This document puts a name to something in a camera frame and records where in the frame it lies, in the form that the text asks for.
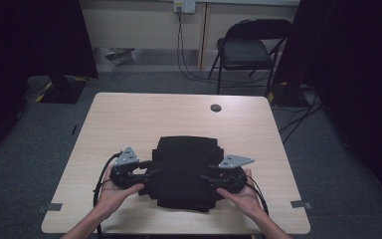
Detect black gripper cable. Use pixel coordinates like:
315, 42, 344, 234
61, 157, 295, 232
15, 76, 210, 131
245, 174, 270, 216
93, 151, 123, 239

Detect tall black curtain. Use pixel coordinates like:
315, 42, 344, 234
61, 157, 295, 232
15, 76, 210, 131
273, 0, 382, 213

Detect person's left hand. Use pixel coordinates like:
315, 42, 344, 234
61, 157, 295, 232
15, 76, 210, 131
97, 165, 145, 217

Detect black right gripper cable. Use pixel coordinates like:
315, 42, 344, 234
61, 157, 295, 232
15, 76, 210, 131
245, 174, 270, 216

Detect person's right hand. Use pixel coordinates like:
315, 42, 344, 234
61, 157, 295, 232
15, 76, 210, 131
216, 168, 265, 220

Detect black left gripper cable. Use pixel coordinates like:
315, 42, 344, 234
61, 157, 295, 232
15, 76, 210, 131
93, 151, 123, 239

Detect black pants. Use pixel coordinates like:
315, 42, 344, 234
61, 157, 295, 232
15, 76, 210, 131
138, 134, 227, 213

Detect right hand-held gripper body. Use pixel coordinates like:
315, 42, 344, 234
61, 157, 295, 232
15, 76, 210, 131
216, 153, 256, 194

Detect wide black curtain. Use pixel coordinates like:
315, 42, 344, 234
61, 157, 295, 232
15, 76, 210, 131
0, 0, 99, 167

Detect grey tape strip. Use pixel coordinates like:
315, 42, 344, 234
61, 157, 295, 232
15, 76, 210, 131
290, 199, 313, 210
36, 202, 64, 214

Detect wooden wall post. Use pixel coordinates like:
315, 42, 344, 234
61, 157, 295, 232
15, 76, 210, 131
197, 3, 211, 72

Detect black folding chair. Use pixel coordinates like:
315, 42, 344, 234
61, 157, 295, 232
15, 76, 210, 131
208, 18, 293, 96

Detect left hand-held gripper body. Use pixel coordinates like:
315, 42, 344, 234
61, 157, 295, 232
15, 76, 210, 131
109, 146, 142, 189

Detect white wall socket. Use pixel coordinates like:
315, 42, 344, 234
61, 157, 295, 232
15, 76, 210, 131
173, 0, 197, 14

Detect black floor cables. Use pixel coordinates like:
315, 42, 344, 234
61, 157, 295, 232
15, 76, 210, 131
278, 89, 324, 144

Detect black stand base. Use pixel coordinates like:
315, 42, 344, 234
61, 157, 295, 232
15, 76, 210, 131
39, 75, 89, 105

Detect black wall cable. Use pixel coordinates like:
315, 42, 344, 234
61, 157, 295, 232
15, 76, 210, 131
176, 10, 271, 86

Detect black box with yellow label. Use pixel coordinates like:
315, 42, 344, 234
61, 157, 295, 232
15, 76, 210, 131
267, 83, 302, 108

